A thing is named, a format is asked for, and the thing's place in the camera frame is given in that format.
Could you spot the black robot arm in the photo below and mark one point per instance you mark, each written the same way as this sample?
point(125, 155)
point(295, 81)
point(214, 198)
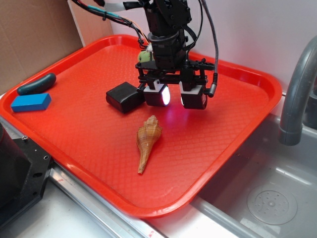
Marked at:
point(168, 22)

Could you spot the dark green toy cucumber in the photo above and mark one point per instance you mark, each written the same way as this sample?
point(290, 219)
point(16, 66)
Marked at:
point(38, 86)

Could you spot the green plush frog toy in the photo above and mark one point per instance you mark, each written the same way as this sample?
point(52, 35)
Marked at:
point(144, 56)

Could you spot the brown cardboard panel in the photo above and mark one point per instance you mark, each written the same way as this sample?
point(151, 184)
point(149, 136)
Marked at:
point(34, 34)

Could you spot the grey toy sink basin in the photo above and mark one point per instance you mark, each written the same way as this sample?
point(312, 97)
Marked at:
point(266, 189)

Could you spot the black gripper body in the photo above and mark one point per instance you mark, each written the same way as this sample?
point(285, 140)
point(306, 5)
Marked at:
point(171, 64)

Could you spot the blue rectangular block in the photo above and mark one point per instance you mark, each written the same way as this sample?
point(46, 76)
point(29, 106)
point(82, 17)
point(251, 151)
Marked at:
point(35, 102)

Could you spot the black square block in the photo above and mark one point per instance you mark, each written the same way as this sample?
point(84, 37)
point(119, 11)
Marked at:
point(124, 97)

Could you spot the grey toy faucet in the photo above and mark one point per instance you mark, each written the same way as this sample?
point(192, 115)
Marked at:
point(300, 104)

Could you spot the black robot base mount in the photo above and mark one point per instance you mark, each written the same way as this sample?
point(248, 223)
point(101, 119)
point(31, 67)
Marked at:
point(24, 170)

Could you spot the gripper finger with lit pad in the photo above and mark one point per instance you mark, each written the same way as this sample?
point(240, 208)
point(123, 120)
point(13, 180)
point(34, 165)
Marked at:
point(193, 99)
point(157, 97)

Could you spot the orange spiral seashell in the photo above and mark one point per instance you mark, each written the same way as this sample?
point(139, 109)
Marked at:
point(147, 136)

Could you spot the red plastic tray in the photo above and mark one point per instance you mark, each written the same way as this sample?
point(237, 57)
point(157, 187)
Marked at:
point(153, 160)

